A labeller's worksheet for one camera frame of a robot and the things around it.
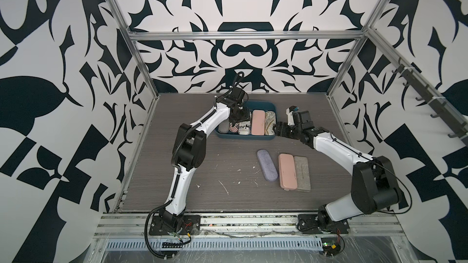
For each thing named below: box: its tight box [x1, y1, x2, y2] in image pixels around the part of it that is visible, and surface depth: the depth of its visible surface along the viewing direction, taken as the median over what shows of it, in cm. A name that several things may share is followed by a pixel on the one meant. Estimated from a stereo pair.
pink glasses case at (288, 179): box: [278, 153, 298, 191], surface depth 84 cm
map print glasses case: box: [264, 110, 277, 136], surface depth 101 cm
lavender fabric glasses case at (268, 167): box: [256, 149, 279, 182], surface depth 90 cm
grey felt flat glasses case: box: [293, 155, 311, 193], surface depth 87 cm
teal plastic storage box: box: [214, 100, 277, 141], surface depth 100 cm
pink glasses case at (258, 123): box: [251, 109, 266, 136], surface depth 101 cm
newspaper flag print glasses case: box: [229, 121, 240, 133], surface depth 101 cm
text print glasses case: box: [237, 120, 252, 136], surface depth 98 cm
